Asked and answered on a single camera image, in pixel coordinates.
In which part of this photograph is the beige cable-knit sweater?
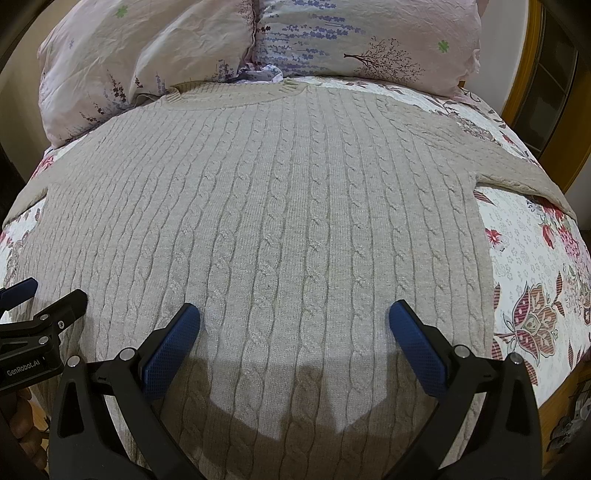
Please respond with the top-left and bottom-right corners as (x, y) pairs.
(5, 82), (570, 479)

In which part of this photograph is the floral white bed quilt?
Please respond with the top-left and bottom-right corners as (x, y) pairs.
(0, 75), (591, 409)

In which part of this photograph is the pink floral left pillow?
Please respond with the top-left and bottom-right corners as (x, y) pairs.
(37, 0), (254, 148)

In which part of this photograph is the lavender print right pillow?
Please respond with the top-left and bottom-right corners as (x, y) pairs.
(249, 0), (487, 97)

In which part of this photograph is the wooden headboard frame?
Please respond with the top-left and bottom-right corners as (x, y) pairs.
(502, 1), (590, 192)

